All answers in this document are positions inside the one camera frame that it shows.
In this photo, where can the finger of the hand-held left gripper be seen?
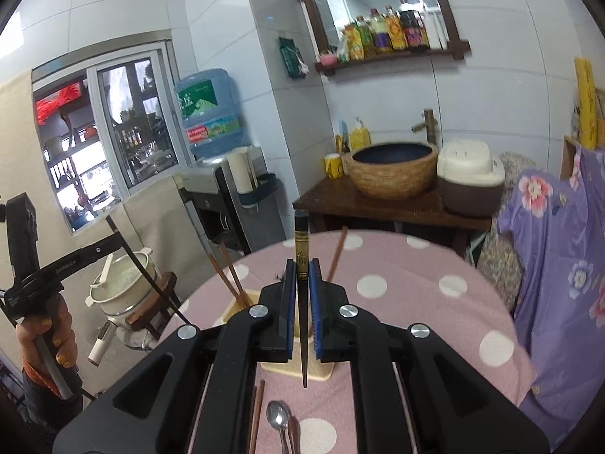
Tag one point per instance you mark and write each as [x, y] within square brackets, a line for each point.
[85, 257]

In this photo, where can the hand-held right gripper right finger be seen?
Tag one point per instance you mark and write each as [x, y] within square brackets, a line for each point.
[315, 331]

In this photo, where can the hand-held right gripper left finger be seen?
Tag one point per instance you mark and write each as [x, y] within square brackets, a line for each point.
[289, 321]

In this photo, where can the cream perforated utensil holder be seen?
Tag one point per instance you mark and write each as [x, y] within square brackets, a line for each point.
[283, 372]

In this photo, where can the person's left forearm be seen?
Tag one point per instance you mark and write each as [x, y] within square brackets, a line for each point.
[35, 374]

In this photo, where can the person's left hand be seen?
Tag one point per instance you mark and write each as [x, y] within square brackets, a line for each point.
[65, 335]

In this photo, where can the cream cooking pot with lid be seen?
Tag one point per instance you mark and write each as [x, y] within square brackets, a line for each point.
[123, 283]

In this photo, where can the white cylindrical device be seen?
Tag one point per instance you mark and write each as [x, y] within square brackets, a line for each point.
[101, 343]

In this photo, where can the dark wooden stool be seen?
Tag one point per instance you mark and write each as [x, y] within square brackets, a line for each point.
[160, 307]

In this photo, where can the large metal spoon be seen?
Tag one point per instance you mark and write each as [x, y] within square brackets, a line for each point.
[278, 414]

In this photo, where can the pink polka dot tablecloth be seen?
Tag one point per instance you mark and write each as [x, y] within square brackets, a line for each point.
[401, 293]

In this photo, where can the grey water dispenser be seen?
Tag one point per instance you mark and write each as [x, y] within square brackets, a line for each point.
[227, 213]

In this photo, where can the dark cup holder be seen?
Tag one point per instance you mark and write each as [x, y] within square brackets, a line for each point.
[262, 191]

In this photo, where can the dark wooden cabinet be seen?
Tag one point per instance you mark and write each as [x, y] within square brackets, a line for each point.
[378, 210]

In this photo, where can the aluminium sliding window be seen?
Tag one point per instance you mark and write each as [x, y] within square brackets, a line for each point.
[137, 127]

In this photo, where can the red decoration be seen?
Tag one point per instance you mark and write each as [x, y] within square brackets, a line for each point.
[59, 104]

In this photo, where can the white paper cup stack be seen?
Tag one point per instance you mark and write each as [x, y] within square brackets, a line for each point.
[242, 170]

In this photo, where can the yellow mug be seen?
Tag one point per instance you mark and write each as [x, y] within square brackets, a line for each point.
[333, 166]

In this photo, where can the woven basin sink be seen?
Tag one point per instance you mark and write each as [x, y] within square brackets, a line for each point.
[390, 175]

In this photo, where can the blue water bottle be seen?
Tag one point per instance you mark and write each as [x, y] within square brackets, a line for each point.
[210, 113]

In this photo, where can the yellow soap pump bottle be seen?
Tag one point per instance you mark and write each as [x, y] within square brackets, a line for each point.
[359, 137]

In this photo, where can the grey floral cloth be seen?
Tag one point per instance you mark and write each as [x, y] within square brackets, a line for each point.
[501, 246]

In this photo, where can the white brown rice cooker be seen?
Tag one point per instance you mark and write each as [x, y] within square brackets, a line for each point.
[468, 184]

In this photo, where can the bronze faucet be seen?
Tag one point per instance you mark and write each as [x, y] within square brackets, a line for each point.
[429, 125]

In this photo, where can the purple floral cloth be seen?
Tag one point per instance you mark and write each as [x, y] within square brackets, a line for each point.
[557, 265]

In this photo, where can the green hanging packet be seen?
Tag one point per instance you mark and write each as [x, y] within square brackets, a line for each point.
[291, 59]

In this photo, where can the pink small bowl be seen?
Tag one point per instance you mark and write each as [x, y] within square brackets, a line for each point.
[327, 59]

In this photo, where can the yellow seasoning packet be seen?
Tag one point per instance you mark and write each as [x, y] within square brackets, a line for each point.
[351, 45]

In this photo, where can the green yellow label bottle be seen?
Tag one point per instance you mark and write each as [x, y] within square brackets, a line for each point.
[365, 40]

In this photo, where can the yellow oil bottle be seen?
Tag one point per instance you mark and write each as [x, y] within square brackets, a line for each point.
[381, 35]

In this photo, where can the wooden box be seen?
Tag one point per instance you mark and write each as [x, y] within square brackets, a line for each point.
[568, 158]

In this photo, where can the amber sauce bottle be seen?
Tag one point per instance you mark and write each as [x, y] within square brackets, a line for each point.
[396, 33]

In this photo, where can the dark soy sauce bottle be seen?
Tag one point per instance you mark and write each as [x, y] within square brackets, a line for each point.
[413, 30]

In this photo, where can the white plastic bottle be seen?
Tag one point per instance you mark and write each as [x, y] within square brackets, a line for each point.
[435, 30]

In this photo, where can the yellow roll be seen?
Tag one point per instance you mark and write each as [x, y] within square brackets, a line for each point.
[588, 104]

